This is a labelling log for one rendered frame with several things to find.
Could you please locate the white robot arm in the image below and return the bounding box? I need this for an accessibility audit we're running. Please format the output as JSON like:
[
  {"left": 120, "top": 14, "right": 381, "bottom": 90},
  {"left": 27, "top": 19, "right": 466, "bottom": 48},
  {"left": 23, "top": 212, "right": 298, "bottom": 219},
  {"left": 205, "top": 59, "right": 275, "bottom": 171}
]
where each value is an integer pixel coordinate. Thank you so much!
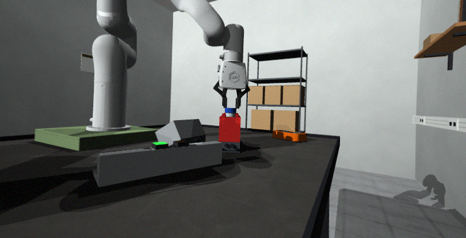
[{"left": 86, "top": 0, "right": 244, "bottom": 132}]

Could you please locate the orange digital multimeter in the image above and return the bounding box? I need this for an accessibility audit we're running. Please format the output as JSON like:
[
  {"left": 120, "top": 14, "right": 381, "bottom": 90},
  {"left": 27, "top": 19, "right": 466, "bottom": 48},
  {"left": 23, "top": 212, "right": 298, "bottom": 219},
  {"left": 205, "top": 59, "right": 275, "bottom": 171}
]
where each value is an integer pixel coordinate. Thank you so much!
[{"left": 273, "top": 130, "right": 306, "bottom": 142}]

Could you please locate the black table edge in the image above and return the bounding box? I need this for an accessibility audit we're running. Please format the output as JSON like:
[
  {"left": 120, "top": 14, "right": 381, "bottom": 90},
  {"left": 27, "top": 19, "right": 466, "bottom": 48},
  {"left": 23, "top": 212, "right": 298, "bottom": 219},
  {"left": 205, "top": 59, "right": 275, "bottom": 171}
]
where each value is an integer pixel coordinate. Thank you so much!
[{"left": 0, "top": 125, "right": 340, "bottom": 238}]

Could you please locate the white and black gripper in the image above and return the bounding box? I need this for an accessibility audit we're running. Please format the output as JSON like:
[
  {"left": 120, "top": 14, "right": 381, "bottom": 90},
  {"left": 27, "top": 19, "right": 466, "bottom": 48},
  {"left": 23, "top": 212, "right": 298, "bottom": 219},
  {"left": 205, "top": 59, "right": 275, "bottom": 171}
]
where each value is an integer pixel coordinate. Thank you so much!
[{"left": 213, "top": 59, "right": 250, "bottom": 109}]

